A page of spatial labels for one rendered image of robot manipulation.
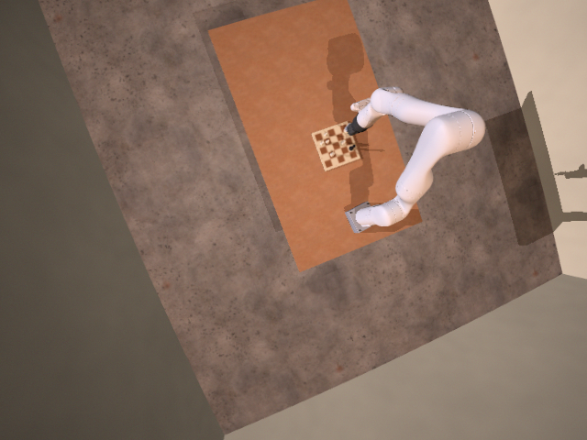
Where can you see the wooden chessboard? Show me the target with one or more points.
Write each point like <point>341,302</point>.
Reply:
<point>335,134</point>

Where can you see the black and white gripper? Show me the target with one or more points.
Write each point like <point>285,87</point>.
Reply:
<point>359,124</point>

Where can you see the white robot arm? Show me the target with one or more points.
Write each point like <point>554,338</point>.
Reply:
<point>457,130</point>

